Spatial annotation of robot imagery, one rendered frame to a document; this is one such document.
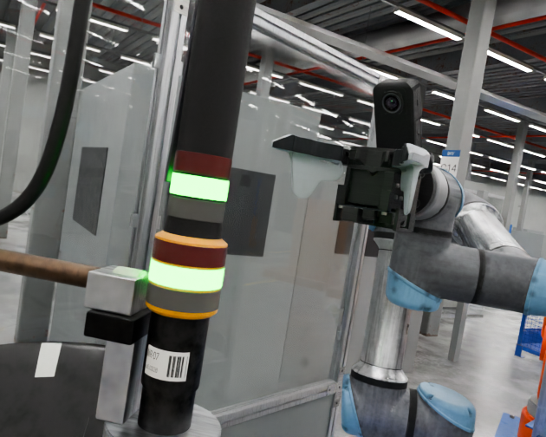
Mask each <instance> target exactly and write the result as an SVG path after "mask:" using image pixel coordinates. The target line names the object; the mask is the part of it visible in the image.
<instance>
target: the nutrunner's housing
mask: <svg viewBox="0 0 546 437"><path fill-rule="evenodd" d="M209 321H210V318H209V317H208V318H205V319H181V318H174V317H169V316H162V315H160V314H157V313H155V312H153V311H151V315H150V322H149V328H148V334H147V339H146V351H145V357H144V363H143V369H142V375H141V384H142V385H143V387H142V393H141V399H140V410H139V416H138V425H139V426H140V428H142V429H143V430H145V431H146V432H148V433H150V434H157V435H164V436H169V435H177V434H182V433H184V432H186V431H187V430H188V429H189V428H190V426H191V423H192V412H193V407H194V401H195V395H196V390H197V389H198V388H199V383H200V377H201V372H202V366H203V360H204V354H205V344H206V337H207V332H208V326H209Z"/></svg>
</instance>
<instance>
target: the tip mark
mask: <svg viewBox="0 0 546 437"><path fill-rule="evenodd" d="M61 346H62V344H61V343H42V346H41V349H40V354H39V358H38V363H37V367H36V375H35V377H48V376H55V369H56V364H57V361H58V357H59V353H60V349H61Z"/></svg>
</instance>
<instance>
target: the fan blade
mask: <svg viewBox="0 0 546 437"><path fill-rule="evenodd" d="M42 343H61V344H62V346H61V349H60V353H59V357H58V361H57V364H56V369H55V376H48V377H35V375H36V367H37V363H38V358H39V354H40V349H41V346H42ZM105 348H106V345H102V344H95V343H86V342H17V343H7V344H0V437H102V434H103V428H104V421H103V420H99V419H96V417H95V416H96V409H97V403H98V397H99V391H100V385H101V373H102V367H103V361H104V355H105Z"/></svg>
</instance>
